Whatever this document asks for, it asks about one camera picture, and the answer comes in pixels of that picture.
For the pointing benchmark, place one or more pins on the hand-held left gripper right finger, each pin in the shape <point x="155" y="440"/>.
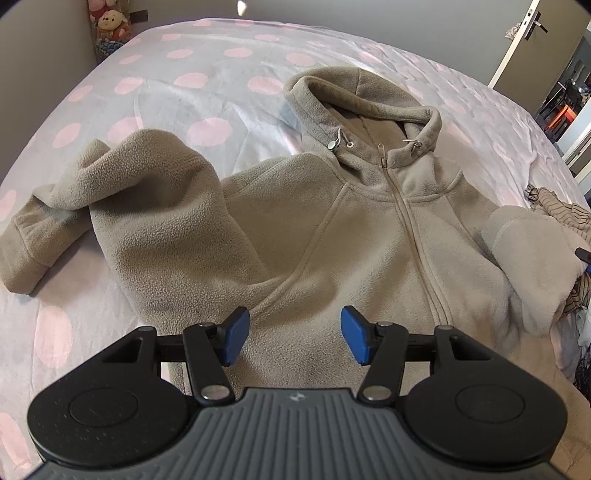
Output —
<point x="354" y="334"/>

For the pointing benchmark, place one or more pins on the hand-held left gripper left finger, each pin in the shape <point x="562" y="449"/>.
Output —
<point x="235" y="336"/>

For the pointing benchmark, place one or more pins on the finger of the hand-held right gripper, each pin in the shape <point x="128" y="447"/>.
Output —
<point x="584" y="255"/>

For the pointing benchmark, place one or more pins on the beige fleece zip hoodie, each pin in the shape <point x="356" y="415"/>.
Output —
<point x="295" y="240"/>

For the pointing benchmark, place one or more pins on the striped beige cloth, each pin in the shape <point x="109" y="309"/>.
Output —
<point x="565" y="207"/>

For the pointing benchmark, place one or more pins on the beige room door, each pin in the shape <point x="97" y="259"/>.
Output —
<point x="519" y="50"/>

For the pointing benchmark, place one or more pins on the bed with pink-dotted sheet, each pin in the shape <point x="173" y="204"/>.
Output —
<point x="221" y="87"/>

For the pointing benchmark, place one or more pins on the row of plush toys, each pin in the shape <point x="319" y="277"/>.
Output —
<point x="111" y="27"/>

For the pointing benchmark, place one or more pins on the small black wall box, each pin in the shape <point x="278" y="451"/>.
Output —
<point x="139" y="16"/>

